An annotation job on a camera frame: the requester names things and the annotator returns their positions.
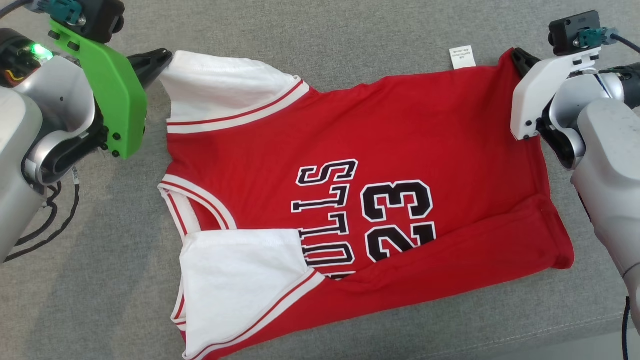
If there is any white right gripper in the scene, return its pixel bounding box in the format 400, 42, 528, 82
510, 46, 603, 142

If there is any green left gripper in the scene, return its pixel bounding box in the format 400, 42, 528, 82
48, 19, 174, 161

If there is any red Bulls basketball jersey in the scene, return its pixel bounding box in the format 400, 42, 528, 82
157, 46, 576, 360

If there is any right cable with teal connector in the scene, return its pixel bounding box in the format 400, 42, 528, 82
574, 27, 640, 54

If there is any cable with teal connector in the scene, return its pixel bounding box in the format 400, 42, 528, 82
574, 27, 640, 54
0, 0, 84, 27

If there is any left cable with teal connector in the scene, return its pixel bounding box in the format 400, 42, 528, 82
0, 0, 84, 27

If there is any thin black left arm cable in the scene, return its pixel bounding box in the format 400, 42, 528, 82
4, 166, 82, 264

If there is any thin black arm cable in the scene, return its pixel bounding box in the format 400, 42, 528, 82
4, 166, 82, 264
621, 295, 632, 360

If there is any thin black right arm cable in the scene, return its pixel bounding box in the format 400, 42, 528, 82
621, 295, 632, 360

